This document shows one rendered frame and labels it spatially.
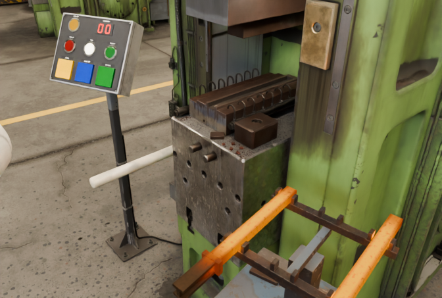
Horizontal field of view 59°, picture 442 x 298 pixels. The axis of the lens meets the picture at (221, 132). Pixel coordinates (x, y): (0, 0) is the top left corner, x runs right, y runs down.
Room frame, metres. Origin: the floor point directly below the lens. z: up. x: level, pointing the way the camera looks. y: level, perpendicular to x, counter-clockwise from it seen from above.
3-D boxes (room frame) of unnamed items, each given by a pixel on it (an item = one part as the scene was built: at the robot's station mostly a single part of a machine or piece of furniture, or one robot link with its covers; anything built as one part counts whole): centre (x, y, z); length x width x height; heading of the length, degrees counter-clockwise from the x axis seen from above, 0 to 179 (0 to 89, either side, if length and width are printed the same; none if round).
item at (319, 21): (1.04, -0.26, 1.27); 0.09 x 0.02 x 0.17; 41
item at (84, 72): (1.45, 0.53, 1.01); 0.07 x 0.05 x 0.07; 66
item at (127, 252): (1.56, 0.48, 0.05); 0.22 x 0.22 x 0.09; 41
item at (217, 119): (1.33, -0.11, 0.96); 0.42 x 0.20 x 0.09; 131
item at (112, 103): (1.56, 0.47, 0.54); 0.04 x 0.04 x 1.08; 41
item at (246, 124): (1.10, -0.11, 0.95); 0.12 x 0.08 x 0.06; 131
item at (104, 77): (1.40, 0.44, 1.01); 0.07 x 0.05 x 0.07; 66
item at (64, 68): (1.49, 0.62, 1.01); 0.07 x 0.05 x 0.07; 66
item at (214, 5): (1.33, -0.11, 1.32); 0.42 x 0.20 x 0.10; 131
